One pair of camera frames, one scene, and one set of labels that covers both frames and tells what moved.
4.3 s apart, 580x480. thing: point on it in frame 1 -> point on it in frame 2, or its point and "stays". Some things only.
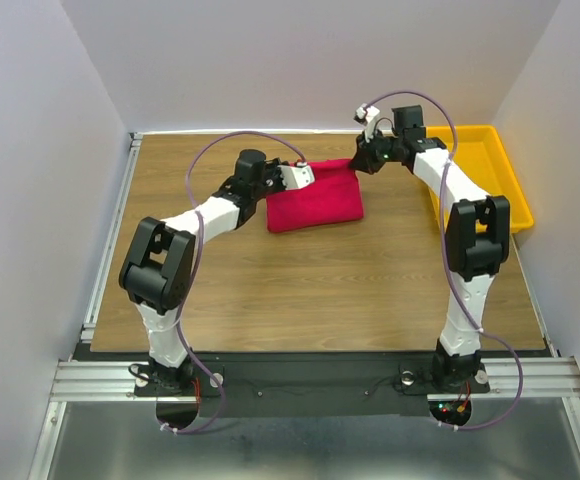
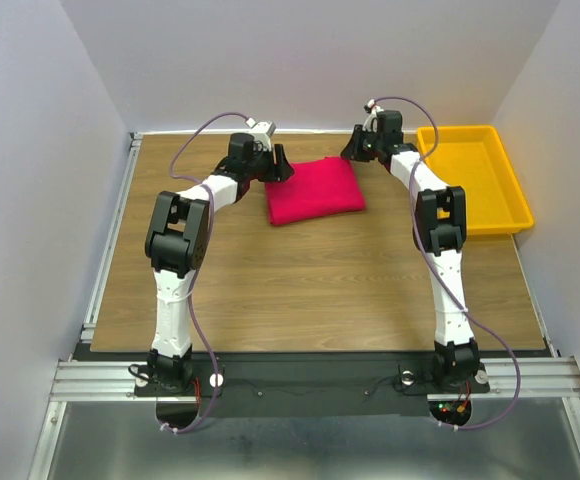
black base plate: x=315 y=380 stays
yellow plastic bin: x=480 y=157 stays
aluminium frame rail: x=91 y=381 stays
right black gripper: x=363 y=158 -> x=352 y=147
